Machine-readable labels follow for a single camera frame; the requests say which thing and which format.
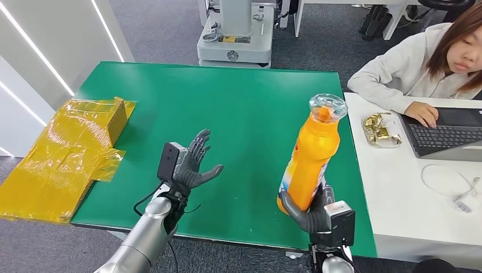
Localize person's hand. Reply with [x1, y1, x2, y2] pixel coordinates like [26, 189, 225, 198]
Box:
[405, 101, 439, 129]

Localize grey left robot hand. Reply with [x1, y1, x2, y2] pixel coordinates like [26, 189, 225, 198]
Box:
[173, 129, 224, 197]

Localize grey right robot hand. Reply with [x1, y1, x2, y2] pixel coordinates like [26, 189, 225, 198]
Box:
[280, 184, 336, 234]

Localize orange detergent bottle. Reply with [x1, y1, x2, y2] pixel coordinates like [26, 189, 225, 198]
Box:
[276, 93, 348, 216]

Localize dark grey laptop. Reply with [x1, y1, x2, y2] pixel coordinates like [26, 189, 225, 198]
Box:
[399, 107, 482, 163]

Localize gold candy wrapper bag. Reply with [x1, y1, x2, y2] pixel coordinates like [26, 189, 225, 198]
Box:
[362, 111, 403, 148]

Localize person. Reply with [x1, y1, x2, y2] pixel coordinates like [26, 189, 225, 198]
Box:
[347, 2, 482, 129]

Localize white desk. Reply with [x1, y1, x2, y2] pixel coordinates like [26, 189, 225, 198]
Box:
[343, 92, 482, 270]

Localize black gear pile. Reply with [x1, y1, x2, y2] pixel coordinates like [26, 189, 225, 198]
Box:
[358, 4, 393, 42]

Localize black office chair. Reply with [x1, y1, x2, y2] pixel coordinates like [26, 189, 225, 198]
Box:
[418, 0, 477, 23]

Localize yellow plastic wrapped cardboard box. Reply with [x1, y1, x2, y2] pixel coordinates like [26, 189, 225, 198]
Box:
[0, 97, 136, 224]

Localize black round object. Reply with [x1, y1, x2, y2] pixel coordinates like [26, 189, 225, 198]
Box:
[412, 259, 461, 273]

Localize white robot stand with column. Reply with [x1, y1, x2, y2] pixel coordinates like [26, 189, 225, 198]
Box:
[197, 0, 275, 69]

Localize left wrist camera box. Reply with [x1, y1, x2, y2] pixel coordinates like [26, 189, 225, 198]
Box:
[156, 142, 189, 181]

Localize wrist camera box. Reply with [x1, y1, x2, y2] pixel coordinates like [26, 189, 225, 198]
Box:
[156, 142, 189, 181]
[309, 200, 356, 249]

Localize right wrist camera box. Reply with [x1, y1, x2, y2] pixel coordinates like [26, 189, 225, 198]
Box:
[309, 200, 356, 249]

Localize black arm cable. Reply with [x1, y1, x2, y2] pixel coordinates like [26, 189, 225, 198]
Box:
[132, 180, 167, 217]

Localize white cable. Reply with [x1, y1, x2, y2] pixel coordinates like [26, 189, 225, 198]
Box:
[421, 164, 481, 214]

